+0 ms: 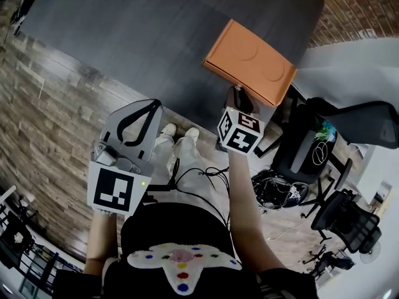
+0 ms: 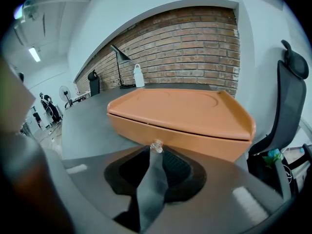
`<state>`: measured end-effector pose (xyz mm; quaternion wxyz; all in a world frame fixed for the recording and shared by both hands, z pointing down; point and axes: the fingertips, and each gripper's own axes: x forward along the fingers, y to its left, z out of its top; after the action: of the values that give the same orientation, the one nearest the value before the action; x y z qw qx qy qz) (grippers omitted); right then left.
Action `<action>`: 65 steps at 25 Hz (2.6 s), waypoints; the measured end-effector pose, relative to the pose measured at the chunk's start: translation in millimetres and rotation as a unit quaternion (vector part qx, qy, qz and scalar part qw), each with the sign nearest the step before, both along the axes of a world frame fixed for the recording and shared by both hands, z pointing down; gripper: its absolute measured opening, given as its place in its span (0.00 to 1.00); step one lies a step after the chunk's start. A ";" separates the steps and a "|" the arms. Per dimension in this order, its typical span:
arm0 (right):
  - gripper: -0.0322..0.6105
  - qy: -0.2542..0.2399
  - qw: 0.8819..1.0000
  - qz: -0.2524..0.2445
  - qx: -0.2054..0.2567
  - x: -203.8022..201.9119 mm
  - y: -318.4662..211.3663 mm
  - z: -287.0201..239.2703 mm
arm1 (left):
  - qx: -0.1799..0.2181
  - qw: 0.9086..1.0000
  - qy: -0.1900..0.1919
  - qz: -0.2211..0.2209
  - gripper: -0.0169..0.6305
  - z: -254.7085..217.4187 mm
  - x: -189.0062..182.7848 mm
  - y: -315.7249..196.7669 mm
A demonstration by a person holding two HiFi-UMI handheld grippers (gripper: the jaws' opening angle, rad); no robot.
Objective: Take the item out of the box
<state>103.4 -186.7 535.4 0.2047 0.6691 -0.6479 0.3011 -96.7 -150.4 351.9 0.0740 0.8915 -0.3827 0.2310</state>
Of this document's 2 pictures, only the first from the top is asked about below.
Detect green and blue artificial flower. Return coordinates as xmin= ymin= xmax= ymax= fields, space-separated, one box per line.
xmin=314 ymin=119 xmax=338 ymax=142

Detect person's left forearm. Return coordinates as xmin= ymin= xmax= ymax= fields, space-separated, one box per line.
xmin=82 ymin=209 xmax=122 ymax=276

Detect black cable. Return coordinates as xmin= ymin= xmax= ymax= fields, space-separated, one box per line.
xmin=167 ymin=156 xmax=232 ymax=230

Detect coiled white cable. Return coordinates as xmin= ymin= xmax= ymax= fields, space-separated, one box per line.
xmin=312 ymin=141 xmax=329 ymax=167

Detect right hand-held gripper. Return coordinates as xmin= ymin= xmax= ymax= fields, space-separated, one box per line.
xmin=216 ymin=85 xmax=266 ymax=155

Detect long white floor cable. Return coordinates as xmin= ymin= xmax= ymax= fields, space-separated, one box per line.
xmin=264 ymin=218 xmax=314 ymax=241

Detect black standing fan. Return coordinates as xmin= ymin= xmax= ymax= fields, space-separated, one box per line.
xmin=359 ymin=240 xmax=382 ymax=265

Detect orange cardboard box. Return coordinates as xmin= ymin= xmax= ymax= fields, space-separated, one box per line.
xmin=201 ymin=19 xmax=297 ymax=107

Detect white shoe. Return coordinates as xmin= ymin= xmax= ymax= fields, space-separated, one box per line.
xmin=183 ymin=126 xmax=201 ymax=140
xmin=160 ymin=123 xmax=178 ymax=137

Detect black waist device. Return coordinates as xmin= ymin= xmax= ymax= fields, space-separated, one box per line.
xmin=143 ymin=184 xmax=179 ymax=204

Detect black shirt with white patch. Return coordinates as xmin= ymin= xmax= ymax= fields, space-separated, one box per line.
xmin=51 ymin=201 xmax=319 ymax=299

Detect person's right forearm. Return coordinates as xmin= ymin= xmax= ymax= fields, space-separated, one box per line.
xmin=226 ymin=151 xmax=293 ymax=274

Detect black bag with cables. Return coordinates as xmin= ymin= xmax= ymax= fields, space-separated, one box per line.
xmin=251 ymin=169 xmax=294 ymax=212

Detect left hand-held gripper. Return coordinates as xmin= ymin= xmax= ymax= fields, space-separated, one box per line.
xmin=86 ymin=98 xmax=163 ymax=216

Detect black bag with white print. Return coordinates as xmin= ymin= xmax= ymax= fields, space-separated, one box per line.
xmin=285 ymin=181 xmax=310 ymax=209

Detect black mesh office chair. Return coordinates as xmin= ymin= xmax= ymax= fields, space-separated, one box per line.
xmin=270 ymin=97 xmax=399 ymax=185
xmin=299 ymin=187 xmax=383 ymax=255

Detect light grey trousers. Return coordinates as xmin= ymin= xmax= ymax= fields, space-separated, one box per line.
xmin=151 ymin=135 xmax=232 ymax=205

